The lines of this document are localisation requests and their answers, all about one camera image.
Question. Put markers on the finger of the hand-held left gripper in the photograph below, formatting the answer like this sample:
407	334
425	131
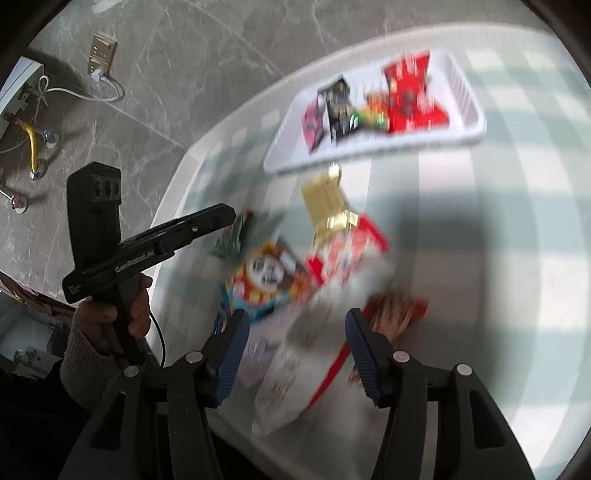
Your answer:
207	220

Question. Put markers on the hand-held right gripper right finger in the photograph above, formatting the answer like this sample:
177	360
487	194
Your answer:
364	360

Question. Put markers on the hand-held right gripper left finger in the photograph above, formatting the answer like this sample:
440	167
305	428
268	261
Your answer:
229	355

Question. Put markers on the dark red brown snack packet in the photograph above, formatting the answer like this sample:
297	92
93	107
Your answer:
392	314

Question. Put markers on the white silver snack packet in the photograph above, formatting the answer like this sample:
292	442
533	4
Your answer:
286	383

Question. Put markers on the colourful cartoon snack packet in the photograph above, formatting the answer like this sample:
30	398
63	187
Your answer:
261	277

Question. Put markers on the red white snack packet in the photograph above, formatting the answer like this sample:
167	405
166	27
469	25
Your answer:
346	249

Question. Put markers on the gold snack packet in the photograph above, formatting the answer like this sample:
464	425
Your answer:
325	198

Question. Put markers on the white plastic tray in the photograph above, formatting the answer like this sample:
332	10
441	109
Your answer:
457	92

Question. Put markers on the person's left forearm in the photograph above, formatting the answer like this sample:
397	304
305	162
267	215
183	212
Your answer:
85	369

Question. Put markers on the person's left hand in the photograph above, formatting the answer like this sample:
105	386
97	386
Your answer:
92	323

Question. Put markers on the small green snack packet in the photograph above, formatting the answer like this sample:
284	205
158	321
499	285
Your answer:
231	237

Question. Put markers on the metal pipe with red tip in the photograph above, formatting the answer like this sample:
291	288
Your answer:
18	203

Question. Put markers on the yellow pipe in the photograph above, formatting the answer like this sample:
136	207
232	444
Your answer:
31	147

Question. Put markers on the dark red pink packet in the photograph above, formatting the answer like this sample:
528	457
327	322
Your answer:
313	124

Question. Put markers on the white appliance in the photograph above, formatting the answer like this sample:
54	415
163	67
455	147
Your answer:
18	87

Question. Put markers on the brass floor socket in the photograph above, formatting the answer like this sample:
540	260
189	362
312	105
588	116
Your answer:
102	50

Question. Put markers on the black snack packet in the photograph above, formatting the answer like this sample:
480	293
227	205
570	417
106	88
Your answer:
339	110

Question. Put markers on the green white checked tablecloth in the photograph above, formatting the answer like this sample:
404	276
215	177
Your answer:
485	207

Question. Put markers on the large red snack packet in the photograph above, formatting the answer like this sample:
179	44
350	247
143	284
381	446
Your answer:
408	97

